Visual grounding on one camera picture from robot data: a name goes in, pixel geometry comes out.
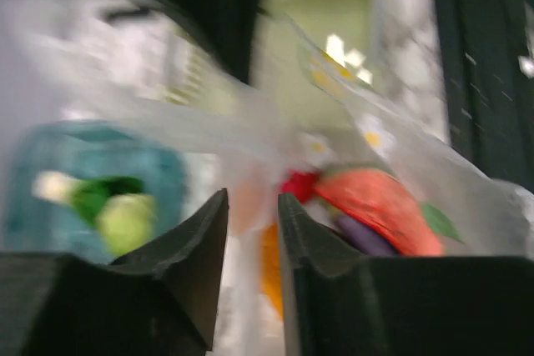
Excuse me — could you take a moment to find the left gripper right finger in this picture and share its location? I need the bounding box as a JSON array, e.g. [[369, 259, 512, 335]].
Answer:
[[278, 193, 533, 355]]

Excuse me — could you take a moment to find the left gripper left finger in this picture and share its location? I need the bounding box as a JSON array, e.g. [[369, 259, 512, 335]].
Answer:
[[1, 190, 229, 355]]

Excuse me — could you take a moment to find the purple toy eggplant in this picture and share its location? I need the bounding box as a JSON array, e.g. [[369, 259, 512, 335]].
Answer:
[[334, 214, 399, 257]]

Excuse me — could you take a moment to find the orange toy carrot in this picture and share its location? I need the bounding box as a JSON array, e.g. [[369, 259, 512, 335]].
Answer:
[[259, 223, 283, 319]]

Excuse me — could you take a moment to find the green toy cabbage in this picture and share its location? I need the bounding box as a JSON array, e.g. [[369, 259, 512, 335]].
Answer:
[[95, 193, 157, 257]]

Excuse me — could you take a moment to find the toy watermelon slice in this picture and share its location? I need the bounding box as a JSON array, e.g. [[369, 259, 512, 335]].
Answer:
[[314, 168, 445, 256]]

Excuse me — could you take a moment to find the red toy pepper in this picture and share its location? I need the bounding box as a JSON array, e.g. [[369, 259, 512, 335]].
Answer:
[[280, 170, 320, 203]]

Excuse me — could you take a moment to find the toy bok choy green white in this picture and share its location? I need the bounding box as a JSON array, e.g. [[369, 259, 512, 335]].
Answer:
[[32, 171, 144, 228]]

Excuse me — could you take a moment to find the clear plastic grocery bag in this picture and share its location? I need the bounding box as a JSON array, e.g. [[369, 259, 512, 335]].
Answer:
[[1, 0, 533, 355]]

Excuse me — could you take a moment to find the light green plastic basket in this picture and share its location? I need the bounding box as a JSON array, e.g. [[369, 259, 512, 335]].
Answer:
[[164, 0, 401, 132]]

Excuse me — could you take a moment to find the teal transparent plastic bin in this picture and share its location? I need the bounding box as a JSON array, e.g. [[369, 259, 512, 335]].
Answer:
[[1, 121, 187, 263]]

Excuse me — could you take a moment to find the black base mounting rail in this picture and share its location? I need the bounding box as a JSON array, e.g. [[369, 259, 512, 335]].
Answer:
[[434, 0, 533, 190]]

